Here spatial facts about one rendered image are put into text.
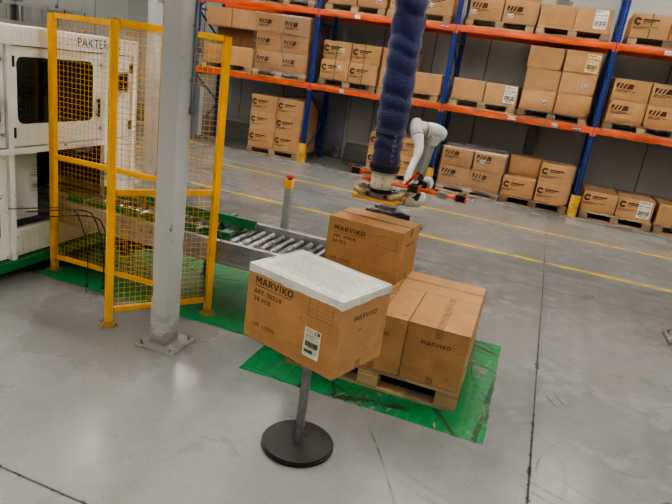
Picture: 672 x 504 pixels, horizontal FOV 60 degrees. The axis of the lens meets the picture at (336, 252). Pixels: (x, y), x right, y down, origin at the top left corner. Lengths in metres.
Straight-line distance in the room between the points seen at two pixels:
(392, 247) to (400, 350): 0.81
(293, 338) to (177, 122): 1.61
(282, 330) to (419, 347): 1.19
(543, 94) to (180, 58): 8.45
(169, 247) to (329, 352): 1.61
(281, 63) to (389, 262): 8.63
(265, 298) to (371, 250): 1.54
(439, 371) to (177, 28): 2.62
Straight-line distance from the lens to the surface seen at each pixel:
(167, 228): 3.91
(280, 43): 12.48
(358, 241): 4.32
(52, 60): 5.24
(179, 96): 3.75
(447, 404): 3.93
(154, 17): 7.15
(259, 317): 2.99
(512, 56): 12.66
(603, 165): 12.71
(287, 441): 3.36
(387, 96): 4.24
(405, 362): 3.86
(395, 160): 4.30
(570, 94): 11.32
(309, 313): 2.74
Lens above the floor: 2.01
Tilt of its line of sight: 18 degrees down
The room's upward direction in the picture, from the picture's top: 8 degrees clockwise
